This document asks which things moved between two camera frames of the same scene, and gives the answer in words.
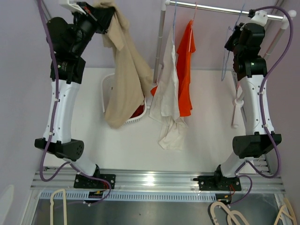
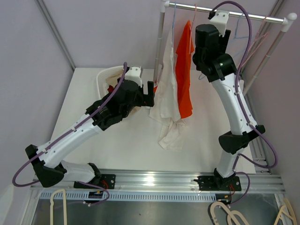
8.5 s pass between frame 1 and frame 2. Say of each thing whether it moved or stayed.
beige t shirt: moved
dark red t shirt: moved
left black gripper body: moved
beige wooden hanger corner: stayed
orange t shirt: stayed
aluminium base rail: stayed
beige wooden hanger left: stayed
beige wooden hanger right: stayed
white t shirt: stayed
